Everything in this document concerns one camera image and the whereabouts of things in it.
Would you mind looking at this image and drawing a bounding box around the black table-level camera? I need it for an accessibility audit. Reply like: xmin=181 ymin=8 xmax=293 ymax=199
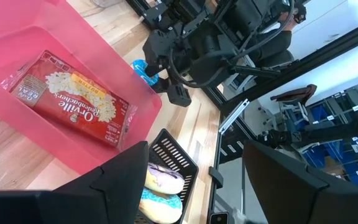
xmin=208 ymin=210 xmax=230 ymax=224

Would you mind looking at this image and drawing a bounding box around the black table edge clamp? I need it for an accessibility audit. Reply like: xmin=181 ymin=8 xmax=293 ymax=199
xmin=208 ymin=166 xmax=225 ymax=190

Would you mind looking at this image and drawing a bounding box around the black slotted plastic basket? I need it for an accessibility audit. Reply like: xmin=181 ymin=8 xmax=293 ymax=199
xmin=134 ymin=128 xmax=200 ymax=224

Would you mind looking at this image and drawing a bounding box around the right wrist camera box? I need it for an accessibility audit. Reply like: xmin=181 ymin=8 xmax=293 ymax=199
xmin=166 ymin=82 xmax=193 ymax=108

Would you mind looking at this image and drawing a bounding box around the silver aluminium bar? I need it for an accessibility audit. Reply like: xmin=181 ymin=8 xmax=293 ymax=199
xmin=218 ymin=98 xmax=250 ymax=135

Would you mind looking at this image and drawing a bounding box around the pink frosted toy donut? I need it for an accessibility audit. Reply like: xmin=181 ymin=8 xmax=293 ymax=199
xmin=144 ymin=162 xmax=186 ymax=195

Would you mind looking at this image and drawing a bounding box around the red popcorn bag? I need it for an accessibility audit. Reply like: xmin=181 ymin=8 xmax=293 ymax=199
xmin=0 ymin=49 xmax=139 ymax=149

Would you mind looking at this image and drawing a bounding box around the blue frosted toy donut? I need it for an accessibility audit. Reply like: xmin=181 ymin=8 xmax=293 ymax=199
xmin=131 ymin=58 xmax=160 ymax=87
xmin=138 ymin=187 xmax=183 ymax=224

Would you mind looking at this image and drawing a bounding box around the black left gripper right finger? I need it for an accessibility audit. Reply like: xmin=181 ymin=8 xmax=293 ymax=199
xmin=242 ymin=139 xmax=329 ymax=224

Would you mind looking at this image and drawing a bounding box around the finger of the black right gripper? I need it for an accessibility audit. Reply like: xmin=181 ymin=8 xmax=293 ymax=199
xmin=154 ymin=77 xmax=172 ymax=94
xmin=144 ymin=63 xmax=165 ymax=78

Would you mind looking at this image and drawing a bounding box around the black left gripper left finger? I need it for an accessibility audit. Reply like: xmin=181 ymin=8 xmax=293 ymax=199
xmin=54 ymin=141 xmax=150 ymax=224

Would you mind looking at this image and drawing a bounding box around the dark office chair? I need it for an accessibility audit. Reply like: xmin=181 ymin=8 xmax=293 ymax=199
xmin=269 ymin=83 xmax=318 ymax=131

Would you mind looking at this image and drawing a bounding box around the shelf with blue bins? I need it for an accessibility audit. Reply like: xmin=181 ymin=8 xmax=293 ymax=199
xmin=303 ymin=77 xmax=358 ymax=187

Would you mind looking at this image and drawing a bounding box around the person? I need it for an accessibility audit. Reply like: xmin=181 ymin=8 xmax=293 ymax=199
xmin=250 ymin=9 xmax=295 ymax=68

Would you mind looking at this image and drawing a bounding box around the pink plastic tray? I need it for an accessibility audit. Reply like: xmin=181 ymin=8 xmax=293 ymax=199
xmin=0 ymin=0 xmax=163 ymax=175

